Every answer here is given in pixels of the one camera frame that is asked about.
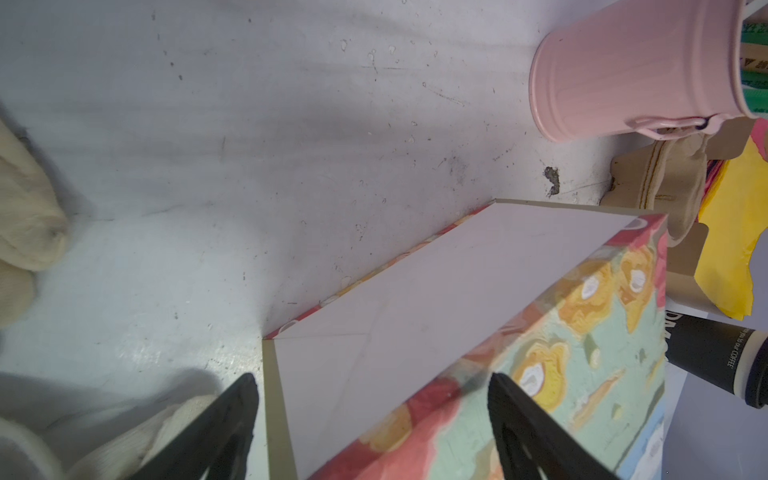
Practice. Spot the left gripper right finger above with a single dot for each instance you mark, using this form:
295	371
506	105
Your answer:
530	444

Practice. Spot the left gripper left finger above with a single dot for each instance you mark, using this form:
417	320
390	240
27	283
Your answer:
216	444

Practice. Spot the painted paper gift bag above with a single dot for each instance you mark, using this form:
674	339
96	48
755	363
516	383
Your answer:
388	378

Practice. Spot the paper coffee cup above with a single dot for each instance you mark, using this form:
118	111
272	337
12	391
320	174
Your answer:
730	357

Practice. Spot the stacked brown cup carriers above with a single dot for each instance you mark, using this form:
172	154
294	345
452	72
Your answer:
670	176

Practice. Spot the yellow napkin stack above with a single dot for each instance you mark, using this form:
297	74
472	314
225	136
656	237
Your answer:
734	208

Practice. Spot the pink straw bucket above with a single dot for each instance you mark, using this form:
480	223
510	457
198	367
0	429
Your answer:
662	69

